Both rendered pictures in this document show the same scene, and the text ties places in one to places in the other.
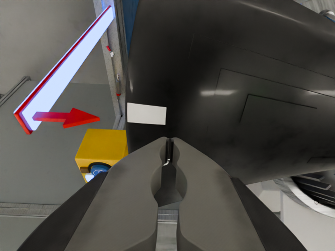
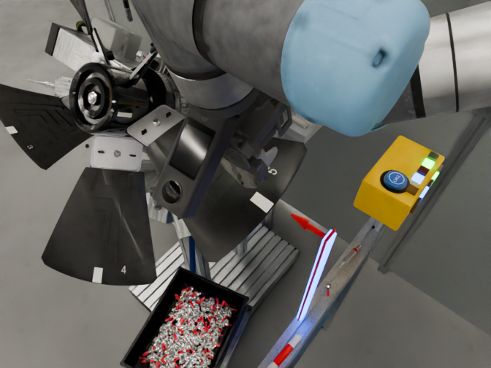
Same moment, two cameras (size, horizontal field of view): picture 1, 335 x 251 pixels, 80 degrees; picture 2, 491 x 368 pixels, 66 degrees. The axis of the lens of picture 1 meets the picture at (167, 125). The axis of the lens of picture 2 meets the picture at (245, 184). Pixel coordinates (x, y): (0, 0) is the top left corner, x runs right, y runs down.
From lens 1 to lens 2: 0.40 m
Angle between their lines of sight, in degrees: 26
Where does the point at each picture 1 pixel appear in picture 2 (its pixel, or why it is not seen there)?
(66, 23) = not seen: outside the picture
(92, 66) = (443, 338)
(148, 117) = (261, 199)
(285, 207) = not seen: hidden behind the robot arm
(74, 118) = (302, 222)
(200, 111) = (236, 188)
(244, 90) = (212, 188)
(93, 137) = (389, 217)
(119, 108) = (369, 236)
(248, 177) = not seen: hidden behind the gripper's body
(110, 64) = (338, 280)
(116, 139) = (365, 202)
